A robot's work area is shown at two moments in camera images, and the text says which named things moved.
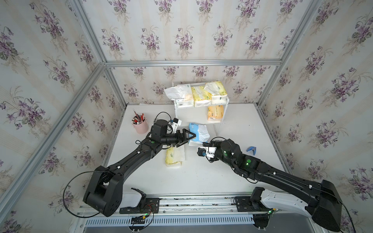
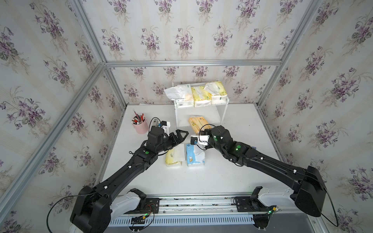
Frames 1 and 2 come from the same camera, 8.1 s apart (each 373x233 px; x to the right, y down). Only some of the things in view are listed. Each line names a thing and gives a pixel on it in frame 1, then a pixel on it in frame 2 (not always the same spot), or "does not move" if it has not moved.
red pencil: [136, 113] does not move
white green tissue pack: [182, 94] does not move
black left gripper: [181, 140] does not move
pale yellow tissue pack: [175, 156] does not move
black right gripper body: [218, 145] → [211, 141]
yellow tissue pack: [201, 97] does not move
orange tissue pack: [215, 112] → [199, 124]
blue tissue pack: [201, 133] → [195, 156]
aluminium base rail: [219, 210] does not move
